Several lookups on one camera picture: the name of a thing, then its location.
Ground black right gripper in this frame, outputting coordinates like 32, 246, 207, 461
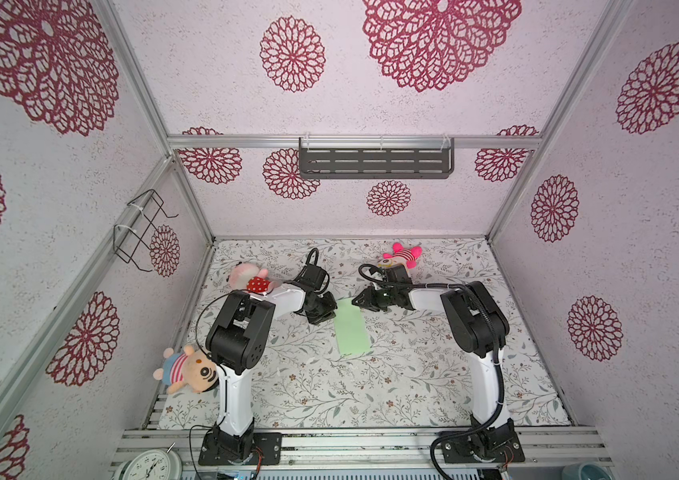
351, 287, 397, 311

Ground light green paper sheet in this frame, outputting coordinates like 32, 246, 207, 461
334, 298, 371, 356

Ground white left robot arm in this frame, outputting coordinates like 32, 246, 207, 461
205, 283, 337, 437

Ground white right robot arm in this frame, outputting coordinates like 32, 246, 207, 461
353, 281, 509, 432

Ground white pink owl plush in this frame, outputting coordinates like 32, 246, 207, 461
379, 242, 423, 270

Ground pink plush red dotted dress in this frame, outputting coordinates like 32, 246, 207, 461
227, 262, 275, 294

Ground striped hat doll plush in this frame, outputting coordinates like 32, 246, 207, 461
152, 345, 218, 394

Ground white analog clock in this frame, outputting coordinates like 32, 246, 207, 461
111, 443, 183, 480

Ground teal cup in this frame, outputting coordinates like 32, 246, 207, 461
561, 462, 613, 480

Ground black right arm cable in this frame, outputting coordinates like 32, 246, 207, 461
356, 262, 507, 480

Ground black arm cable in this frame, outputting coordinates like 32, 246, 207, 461
356, 262, 507, 480
187, 247, 328, 480

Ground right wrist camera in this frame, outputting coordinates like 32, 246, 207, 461
383, 264, 413, 289

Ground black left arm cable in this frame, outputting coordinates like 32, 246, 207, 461
187, 247, 328, 480

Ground grey wall shelf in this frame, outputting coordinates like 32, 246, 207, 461
297, 138, 455, 180

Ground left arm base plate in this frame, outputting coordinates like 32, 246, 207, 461
197, 429, 283, 466

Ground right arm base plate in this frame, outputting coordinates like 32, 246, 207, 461
441, 423, 525, 465

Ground black wire wall rack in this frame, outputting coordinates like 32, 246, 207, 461
110, 188, 178, 276

